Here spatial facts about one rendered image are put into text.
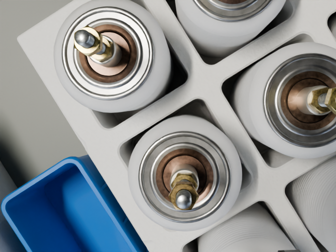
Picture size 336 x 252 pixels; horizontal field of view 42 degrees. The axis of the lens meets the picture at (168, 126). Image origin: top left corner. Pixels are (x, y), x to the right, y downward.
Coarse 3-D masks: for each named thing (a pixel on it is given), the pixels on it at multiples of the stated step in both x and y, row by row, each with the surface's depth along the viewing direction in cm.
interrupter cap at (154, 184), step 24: (168, 144) 36; (192, 144) 36; (216, 144) 35; (144, 168) 36; (168, 168) 36; (216, 168) 36; (144, 192) 36; (168, 192) 36; (216, 192) 36; (168, 216) 36; (192, 216) 36
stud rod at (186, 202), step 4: (180, 180) 32; (184, 180) 31; (180, 192) 27; (184, 192) 27; (188, 192) 28; (176, 196) 27; (180, 196) 27; (184, 196) 27; (188, 196) 27; (176, 200) 27; (180, 200) 27; (184, 200) 27; (188, 200) 27; (176, 204) 27; (180, 204) 27; (184, 204) 27; (188, 204) 27; (184, 208) 27
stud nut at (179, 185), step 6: (174, 186) 28; (180, 186) 28; (186, 186) 28; (192, 186) 28; (174, 192) 28; (192, 192) 28; (174, 198) 28; (192, 198) 28; (174, 204) 28; (192, 204) 28
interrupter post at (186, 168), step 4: (180, 164) 36; (184, 164) 35; (188, 164) 36; (176, 168) 34; (180, 168) 33; (184, 168) 33; (188, 168) 33; (192, 168) 34; (172, 172) 34; (176, 172) 33; (188, 172) 33; (192, 172) 33; (196, 172) 35; (172, 176) 33; (196, 176) 33; (172, 180) 33; (196, 180) 33; (196, 188) 33
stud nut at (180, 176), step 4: (180, 172) 33; (184, 172) 33; (176, 176) 32; (180, 176) 32; (184, 176) 32; (188, 176) 32; (192, 176) 32; (176, 180) 32; (188, 180) 32; (192, 180) 32; (172, 184) 32; (196, 184) 32
